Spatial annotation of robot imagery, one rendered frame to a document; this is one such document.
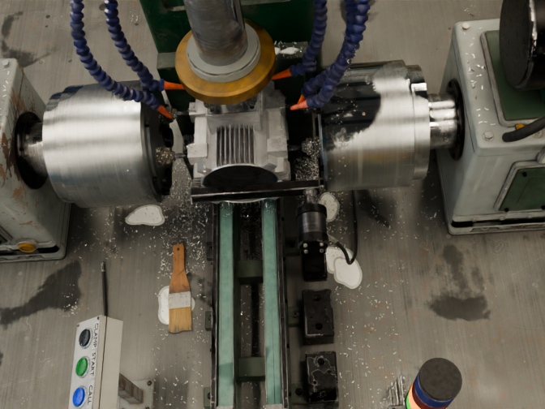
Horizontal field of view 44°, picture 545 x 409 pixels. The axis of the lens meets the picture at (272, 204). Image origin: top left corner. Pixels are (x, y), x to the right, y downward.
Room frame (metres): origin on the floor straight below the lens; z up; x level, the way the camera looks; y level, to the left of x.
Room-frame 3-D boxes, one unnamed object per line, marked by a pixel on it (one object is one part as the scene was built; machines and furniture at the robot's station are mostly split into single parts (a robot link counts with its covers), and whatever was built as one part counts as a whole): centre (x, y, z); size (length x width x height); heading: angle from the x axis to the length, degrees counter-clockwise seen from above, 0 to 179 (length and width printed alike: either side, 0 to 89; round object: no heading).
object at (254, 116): (0.79, 0.04, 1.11); 0.12 x 0.11 x 0.07; 172
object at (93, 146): (0.80, 0.34, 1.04); 0.37 x 0.25 x 0.25; 82
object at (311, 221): (0.71, -0.13, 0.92); 0.45 x 0.13 x 0.24; 172
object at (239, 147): (0.75, 0.04, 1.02); 0.20 x 0.19 x 0.19; 172
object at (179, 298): (0.55, 0.23, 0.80); 0.21 x 0.05 x 0.01; 175
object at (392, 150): (0.71, -0.24, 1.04); 0.41 x 0.25 x 0.25; 82
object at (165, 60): (0.91, 0.02, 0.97); 0.30 x 0.11 x 0.34; 82
